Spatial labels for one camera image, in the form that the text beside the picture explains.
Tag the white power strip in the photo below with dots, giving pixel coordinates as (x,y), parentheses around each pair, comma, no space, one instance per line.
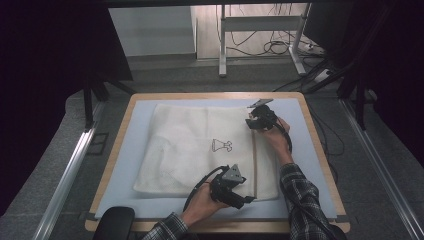
(321,75)

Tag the black metal stand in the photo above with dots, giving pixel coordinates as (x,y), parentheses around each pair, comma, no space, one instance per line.
(88,103)
(360,100)

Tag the aluminium floor rail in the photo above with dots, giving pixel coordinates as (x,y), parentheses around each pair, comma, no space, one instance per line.
(383,173)
(71,166)

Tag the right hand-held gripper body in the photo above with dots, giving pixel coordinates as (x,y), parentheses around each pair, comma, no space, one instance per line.
(266,116)

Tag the dark floor grate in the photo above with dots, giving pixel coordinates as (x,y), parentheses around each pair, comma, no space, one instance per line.
(98,143)

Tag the wooden framed work board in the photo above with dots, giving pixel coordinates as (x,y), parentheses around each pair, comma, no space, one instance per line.
(133,133)

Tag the white metal desk frame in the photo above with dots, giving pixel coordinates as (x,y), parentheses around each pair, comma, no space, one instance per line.
(222,40)

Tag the white cabinet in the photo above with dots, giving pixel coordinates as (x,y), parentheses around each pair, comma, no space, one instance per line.
(150,30)

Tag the black curtain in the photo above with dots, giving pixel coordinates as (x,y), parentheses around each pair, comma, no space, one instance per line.
(40,66)
(396,66)

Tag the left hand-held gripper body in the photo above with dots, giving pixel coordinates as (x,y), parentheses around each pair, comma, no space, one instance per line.
(223,190)

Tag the person's right hand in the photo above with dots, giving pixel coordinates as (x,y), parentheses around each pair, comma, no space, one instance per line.
(280,140)

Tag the black chair armrest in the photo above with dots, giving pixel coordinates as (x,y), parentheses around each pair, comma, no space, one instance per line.
(113,223)

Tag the white mesh laundry bag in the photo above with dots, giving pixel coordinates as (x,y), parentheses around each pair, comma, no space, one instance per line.
(186,150)

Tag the person's left hand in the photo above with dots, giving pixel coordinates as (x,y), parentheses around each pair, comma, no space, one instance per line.
(200,206)

